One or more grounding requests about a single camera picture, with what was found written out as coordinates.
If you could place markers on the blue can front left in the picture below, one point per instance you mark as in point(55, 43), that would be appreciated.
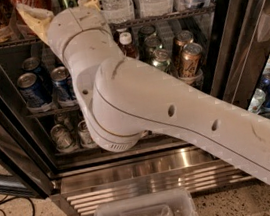
point(33, 91)

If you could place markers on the silver green can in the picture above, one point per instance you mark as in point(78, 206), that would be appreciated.
point(84, 135)
point(63, 139)

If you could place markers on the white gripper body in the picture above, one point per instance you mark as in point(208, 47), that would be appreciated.
point(73, 25)

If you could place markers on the gold can shelf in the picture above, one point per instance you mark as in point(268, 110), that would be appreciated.
point(190, 60)
point(179, 41)

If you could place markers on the top wire shelf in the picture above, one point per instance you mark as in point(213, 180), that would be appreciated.
point(133, 22)

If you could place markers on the gold can front middle shelf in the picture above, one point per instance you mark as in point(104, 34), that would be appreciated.
point(190, 60)

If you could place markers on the silver can right fridge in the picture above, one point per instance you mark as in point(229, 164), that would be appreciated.
point(257, 101)

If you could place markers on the green can front middle shelf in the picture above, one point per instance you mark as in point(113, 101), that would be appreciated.
point(161, 60)

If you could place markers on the wire shelf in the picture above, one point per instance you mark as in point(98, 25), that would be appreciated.
point(52, 112)
point(133, 22)

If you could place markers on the silver green can bottom left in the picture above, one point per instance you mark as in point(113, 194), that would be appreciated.
point(63, 139)

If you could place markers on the middle wire shelf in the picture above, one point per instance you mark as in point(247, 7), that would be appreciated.
point(52, 112)

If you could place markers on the blue can back left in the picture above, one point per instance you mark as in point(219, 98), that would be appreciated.
point(35, 65)

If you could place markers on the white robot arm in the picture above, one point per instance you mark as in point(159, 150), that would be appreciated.
point(121, 97)

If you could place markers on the tea bottle front white cap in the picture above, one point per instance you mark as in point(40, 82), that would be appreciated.
point(127, 45)

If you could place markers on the tea bottle behind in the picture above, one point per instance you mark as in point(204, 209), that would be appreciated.
point(118, 32)

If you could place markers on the stainless fridge base grille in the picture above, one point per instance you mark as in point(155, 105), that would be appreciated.
point(190, 168)

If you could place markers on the green can back middle shelf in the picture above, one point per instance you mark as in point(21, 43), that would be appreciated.
point(146, 31)

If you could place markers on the right glass fridge door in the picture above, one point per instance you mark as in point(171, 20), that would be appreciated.
point(244, 50)

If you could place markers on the open fridge door left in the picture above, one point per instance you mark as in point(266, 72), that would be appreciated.
point(25, 178)

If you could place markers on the gold can back middle shelf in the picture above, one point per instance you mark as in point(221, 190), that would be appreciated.
point(179, 41)

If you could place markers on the clear water bottle left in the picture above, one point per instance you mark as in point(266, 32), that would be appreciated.
point(117, 11)

